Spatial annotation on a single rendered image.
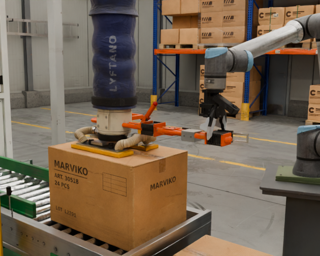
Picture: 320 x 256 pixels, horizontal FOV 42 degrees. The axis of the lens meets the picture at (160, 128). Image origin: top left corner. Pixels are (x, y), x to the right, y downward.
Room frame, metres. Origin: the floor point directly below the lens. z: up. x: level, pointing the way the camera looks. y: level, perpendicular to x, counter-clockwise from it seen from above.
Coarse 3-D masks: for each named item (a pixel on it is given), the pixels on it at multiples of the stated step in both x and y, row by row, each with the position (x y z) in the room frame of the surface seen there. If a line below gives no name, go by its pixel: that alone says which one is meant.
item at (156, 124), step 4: (152, 120) 1.95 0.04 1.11; (144, 124) 1.86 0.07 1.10; (148, 124) 1.85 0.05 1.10; (152, 124) 1.89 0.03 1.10; (156, 124) 1.85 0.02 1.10; (160, 124) 1.87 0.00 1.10; (164, 124) 1.89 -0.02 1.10; (144, 128) 1.87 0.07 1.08; (148, 128) 1.85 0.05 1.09; (152, 128) 1.84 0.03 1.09; (156, 128) 1.85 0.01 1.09; (144, 132) 1.86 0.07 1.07; (148, 132) 1.85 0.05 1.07; (152, 132) 1.84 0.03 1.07; (156, 132) 1.85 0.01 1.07; (156, 136) 1.85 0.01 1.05
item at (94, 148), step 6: (72, 144) 2.03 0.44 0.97; (78, 144) 2.03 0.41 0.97; (84, 144) 2.01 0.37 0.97; (90, 144) 2.01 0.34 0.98; (108, 144) 1.93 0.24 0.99; (84, 150) 1.98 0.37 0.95; (90, 150) 1.95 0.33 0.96; (96, 150) 1.92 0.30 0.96; (102, 150) 1.90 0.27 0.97; (108, 150) 1.89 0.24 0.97; (114, 150) 1.88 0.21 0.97; (120, 150) 1.88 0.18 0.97; (126, 150) 1.91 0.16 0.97; (132, 150) 1.91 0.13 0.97; (114, 156) 1.85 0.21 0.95; (120, 156) 1.84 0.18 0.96
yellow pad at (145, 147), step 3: (144, 144) 2.02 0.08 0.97; (147, 144) 2.03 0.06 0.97; (150, 144) 2.05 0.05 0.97; (153, 144) 2.05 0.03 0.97; (156, 144) 2.05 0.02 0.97; (129, 147) 2.05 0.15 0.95; (132, 147) 2.04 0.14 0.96; (135, 147) 2.02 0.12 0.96; (138, 147) 2.01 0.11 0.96; (141, 147) 2.00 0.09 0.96; (144, 147) 1.99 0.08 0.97; (147, 147) 1.99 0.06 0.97; (150, 147) 2.01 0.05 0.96; (153, 147) 2.02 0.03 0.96; (156, 147) 2.04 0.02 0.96; (144, 150) 1.99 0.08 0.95; (147, 150) 1.99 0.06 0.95
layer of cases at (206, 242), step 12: (204, 240) 1.86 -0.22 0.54; (216, 240) 1.86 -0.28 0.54; (180, 252) 1.73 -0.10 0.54; (192, 252) 1.73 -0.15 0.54; (204, 252) 1.73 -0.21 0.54; (216, 252) 1.73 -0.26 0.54; (228, 252) 1.74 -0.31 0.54; (240, 252) 1.74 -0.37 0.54; (252, 252) 1.74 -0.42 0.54; (264, 252) 1.74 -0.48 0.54
